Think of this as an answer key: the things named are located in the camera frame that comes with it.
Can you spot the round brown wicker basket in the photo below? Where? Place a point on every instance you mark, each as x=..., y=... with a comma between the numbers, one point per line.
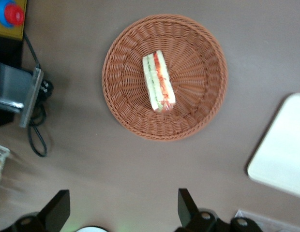
x=193, y=79

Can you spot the white plastic tray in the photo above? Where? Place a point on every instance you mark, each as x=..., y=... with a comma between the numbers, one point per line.
x=283, y=147

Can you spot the sandwich with white bread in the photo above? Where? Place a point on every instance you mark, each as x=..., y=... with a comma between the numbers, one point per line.
x=157, y=81

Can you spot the white round object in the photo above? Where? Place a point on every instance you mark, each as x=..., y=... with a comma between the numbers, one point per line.
x=92, y=229

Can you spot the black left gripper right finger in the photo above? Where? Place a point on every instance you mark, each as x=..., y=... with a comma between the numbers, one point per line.
x=188, y=210

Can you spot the red emergency stop button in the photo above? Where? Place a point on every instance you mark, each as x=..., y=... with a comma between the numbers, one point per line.
x=15, y=15

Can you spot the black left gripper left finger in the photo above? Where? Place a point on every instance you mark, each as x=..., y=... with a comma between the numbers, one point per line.
x=53, y=212

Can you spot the black and grey metal clamp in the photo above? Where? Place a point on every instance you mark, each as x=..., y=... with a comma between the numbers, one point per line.
x=12, y=87

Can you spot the yellow emergency stop box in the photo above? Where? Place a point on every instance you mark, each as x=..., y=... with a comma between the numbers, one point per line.
x=0, y=30

